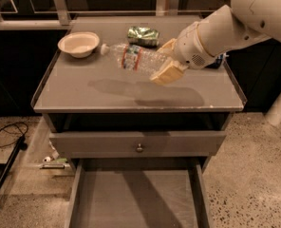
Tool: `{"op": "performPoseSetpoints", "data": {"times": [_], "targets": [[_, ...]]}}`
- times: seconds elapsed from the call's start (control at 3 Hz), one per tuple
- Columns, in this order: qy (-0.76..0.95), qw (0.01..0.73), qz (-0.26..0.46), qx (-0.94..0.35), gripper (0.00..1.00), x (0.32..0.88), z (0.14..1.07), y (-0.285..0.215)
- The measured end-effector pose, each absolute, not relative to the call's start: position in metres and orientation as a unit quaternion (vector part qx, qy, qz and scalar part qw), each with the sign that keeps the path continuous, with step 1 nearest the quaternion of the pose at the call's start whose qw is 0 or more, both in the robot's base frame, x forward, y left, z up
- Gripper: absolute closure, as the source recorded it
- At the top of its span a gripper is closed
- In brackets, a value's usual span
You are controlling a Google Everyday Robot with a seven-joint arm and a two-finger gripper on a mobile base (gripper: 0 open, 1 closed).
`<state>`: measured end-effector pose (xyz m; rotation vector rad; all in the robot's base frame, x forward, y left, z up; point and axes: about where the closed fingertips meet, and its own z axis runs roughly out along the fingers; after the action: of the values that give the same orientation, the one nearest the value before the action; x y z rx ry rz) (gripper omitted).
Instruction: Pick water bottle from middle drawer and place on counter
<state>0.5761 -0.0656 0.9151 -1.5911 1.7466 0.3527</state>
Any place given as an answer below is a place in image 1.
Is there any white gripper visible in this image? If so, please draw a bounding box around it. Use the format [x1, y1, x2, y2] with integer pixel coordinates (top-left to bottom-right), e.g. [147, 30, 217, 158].
[150, 22, 215, 86]

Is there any clear plastic water bottle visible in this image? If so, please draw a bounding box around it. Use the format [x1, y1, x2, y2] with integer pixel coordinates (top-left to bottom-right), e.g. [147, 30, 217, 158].
[100, 44, 167, 76]

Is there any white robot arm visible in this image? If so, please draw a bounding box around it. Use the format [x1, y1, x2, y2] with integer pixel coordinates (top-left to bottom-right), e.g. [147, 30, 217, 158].
[150, 0, 281, 85]

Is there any grey cabinet with counter top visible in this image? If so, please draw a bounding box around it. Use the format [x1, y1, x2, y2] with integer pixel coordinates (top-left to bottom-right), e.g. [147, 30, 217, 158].
[30, 14, 247, 173]

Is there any brass drawer knob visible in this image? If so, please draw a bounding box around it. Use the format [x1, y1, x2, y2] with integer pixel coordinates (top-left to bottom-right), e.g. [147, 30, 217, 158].
[136, 143, 144, 153]

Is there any grey top drawer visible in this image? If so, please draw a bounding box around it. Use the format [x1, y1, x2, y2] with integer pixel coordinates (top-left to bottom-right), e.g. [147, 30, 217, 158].
[49, 131, 226, 159]

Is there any grey open middle drawer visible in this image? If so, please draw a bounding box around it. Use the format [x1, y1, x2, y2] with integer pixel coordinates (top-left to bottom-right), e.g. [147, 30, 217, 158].
[65, 158, 214, 228]

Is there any crushed green soda can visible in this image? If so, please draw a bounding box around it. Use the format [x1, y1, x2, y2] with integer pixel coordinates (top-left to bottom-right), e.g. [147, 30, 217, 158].
[127, 26, 159, 47]

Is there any crushed blue soda can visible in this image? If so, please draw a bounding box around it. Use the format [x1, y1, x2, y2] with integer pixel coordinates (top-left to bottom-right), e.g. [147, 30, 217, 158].
[207, 53, 227, 69]

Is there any white paper bowl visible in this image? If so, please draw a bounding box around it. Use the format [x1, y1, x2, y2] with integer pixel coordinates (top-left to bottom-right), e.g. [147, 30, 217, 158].
[58, 32, 100, 58]

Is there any small clutter on floor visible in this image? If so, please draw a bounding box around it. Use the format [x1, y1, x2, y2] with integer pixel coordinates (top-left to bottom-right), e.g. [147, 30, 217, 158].
[40, 150, 69, 169]

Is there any black metal stand leg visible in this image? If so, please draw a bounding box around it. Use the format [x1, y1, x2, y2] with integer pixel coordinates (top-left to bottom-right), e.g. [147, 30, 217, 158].
[0, 136, 28, 190]

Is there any silver metal railing frame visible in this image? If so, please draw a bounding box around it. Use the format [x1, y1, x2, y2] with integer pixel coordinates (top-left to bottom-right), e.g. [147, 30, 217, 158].
[0, 0, 236, 30]

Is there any black cable on floor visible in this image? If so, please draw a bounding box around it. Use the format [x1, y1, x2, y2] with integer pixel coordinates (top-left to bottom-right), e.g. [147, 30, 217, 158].
[0, 120, 29, 149]

